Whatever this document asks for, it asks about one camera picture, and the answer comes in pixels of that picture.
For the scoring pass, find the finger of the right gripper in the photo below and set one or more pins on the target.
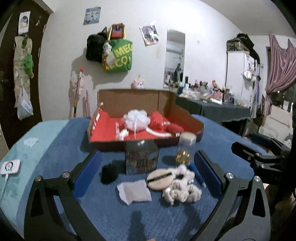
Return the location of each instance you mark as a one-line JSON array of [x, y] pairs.
[[271, 144], [274, 170]]

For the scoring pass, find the green tote bag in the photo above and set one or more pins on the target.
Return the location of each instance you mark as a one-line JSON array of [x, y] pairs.
[[117, 55]]

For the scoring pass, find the green plush frog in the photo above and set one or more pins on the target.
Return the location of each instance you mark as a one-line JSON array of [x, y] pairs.
[[28, 65]]

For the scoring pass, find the dark reflective box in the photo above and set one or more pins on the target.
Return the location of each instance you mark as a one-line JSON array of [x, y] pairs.
[[141, 156]]

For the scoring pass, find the photo poster on wall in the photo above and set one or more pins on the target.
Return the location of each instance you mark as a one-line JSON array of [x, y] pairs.
[[149, 35]]

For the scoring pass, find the cardboard box red interior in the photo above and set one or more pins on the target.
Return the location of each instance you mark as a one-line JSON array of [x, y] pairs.
[[114, 103]]

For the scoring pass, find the white paper sachet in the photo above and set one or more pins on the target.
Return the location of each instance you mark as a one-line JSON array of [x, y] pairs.
[[137, 191]]

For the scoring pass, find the white tissue wad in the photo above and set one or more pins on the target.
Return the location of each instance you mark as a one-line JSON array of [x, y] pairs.
[[122, 135]]

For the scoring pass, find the hanging plastic bag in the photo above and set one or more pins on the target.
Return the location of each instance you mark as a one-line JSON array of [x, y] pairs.
[[23, 105]]

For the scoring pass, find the dark wooden door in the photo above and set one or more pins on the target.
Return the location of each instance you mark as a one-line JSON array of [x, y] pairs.
[[22, 35]]

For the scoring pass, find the blue towel blanket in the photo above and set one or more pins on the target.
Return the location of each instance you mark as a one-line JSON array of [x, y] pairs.
[[51, 148]]

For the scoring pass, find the wall mirror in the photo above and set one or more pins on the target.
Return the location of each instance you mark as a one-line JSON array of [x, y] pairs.
[[175, 59]]

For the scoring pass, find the red mesh loofah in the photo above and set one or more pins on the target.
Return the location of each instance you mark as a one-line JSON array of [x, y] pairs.
[[156, 121]]

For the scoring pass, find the white mesh bath loofah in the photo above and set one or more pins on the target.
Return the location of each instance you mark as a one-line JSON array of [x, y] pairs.
[[136, 120]]

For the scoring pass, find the dark cloth side table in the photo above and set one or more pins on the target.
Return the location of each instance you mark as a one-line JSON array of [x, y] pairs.
[[225, 113]]

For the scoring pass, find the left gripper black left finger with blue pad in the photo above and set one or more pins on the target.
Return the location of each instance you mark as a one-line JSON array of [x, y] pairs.
[[42, 219]]

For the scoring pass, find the pink curtain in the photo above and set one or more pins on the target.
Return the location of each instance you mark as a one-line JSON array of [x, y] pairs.
[[282, 70]]

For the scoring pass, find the white wardrobe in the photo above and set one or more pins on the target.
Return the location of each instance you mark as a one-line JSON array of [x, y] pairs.
[[242, 76]]

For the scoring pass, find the white charger puck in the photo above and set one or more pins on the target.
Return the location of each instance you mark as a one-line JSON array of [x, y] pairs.
[[10, 167]]

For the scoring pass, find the pink plush bear keychain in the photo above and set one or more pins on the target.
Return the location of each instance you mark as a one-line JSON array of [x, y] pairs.
[[138, 84]]

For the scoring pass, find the red framed picture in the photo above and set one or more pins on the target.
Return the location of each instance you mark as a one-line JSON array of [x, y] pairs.
[[117, 31]]

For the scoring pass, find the clear jar gold beads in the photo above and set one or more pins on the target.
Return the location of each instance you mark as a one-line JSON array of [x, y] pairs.
[[185, 149]]

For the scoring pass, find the orange tipped stick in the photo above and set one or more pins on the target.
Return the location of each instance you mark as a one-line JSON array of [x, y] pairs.
[[76, 99]]

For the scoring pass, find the black pompom ball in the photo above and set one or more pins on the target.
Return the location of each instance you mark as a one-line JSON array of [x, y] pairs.
[[109, 174]]

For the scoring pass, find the round beige powder puff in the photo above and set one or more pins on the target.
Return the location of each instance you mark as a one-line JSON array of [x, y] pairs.
[[159, 179]]

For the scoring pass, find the black backpack on wall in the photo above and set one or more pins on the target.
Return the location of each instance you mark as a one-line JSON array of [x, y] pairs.
[[95, 43]]

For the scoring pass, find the pink plush toy on wall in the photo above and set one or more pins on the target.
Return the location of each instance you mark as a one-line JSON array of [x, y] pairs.
[[73, 82]]

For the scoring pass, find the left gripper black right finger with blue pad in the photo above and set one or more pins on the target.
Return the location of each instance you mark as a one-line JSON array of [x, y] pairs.
[[242, 211]]

